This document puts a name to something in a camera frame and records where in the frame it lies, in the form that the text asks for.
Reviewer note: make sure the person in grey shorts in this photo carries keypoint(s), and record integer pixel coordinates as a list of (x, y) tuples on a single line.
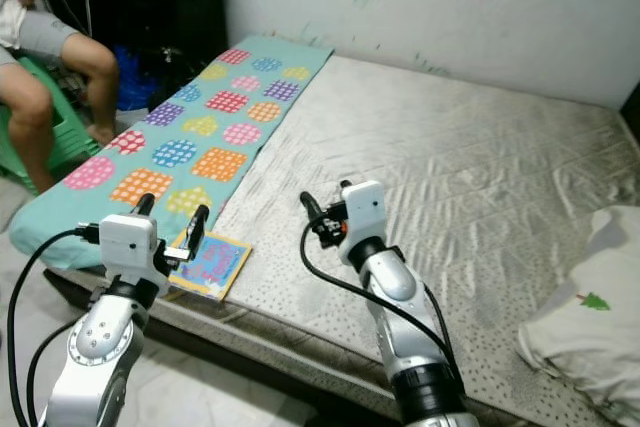
[(40, 37)]

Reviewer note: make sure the teal blanket with colourful patches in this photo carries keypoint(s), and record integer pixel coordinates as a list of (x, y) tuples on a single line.
[(180, 147)]

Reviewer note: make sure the green plastic stool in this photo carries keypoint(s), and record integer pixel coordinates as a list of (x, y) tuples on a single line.
[(75, 137)]

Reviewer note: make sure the colourful children's picture book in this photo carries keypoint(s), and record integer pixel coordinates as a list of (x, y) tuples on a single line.
[(220, 267)]

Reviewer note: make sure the black cluttered shelf unit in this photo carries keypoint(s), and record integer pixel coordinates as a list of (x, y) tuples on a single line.
[(160, 7)]

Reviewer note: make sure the grey quilted spotted mattress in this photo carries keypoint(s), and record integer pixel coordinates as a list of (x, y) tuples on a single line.
[(460, 167)]

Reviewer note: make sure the blue bag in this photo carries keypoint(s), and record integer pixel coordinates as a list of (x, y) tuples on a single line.
[(132, 82)]

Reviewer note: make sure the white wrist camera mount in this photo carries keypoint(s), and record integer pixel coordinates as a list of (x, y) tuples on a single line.
[(365, 217), (132, 247)]

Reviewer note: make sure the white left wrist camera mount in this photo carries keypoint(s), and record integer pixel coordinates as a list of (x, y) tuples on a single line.
[(132, 247)]

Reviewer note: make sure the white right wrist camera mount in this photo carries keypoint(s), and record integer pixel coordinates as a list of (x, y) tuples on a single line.
[(365, 217)]

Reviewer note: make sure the white pillow with green tree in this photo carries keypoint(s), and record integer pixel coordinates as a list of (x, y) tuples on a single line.
[(580, 337)]

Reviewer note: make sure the black tufted headboard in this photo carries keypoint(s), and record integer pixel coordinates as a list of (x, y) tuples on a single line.
[(631, 112)]

